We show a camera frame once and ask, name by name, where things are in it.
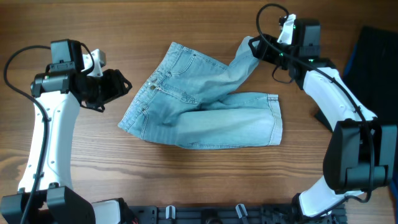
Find light blue denim shorts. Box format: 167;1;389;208
119;38;283;150

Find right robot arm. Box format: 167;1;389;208
249;14;397;222

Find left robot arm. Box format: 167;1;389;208
1;39;139;223

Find blue garment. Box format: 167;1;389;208
343;42;398;212

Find black garment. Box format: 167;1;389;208
341;26;397;125

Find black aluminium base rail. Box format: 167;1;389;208
129;204;348;224

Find left white rail clip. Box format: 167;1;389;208
165;205;176;220

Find white rail clip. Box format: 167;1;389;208
165;205;176;220
235;203;249;224

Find right white rail clip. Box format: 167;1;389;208
235;203;249;224

